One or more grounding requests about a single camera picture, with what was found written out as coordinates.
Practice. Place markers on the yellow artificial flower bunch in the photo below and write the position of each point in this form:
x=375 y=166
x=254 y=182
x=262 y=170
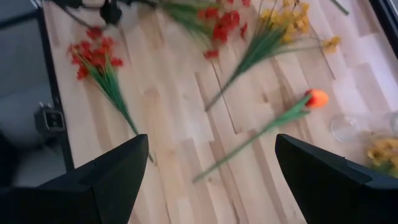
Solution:
x=384 y=152
x=264 y=46

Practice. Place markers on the red artificial flower bunch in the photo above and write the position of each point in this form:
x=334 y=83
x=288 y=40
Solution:
x=96 y=59
x=222 y=29

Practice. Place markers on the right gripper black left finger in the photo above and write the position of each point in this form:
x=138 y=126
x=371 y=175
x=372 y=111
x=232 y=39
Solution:
x=93 y=196

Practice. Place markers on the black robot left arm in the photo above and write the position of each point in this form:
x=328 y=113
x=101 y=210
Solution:
x=110 y=12

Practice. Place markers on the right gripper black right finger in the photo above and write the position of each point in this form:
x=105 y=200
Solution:
x=335 y=193

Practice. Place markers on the smooth clear glass vase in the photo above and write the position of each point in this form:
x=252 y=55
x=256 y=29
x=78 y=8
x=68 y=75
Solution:
x=343 y=129

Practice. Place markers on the orange artificial tulip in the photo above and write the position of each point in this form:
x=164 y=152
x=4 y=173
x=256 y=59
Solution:
x=317 y=99

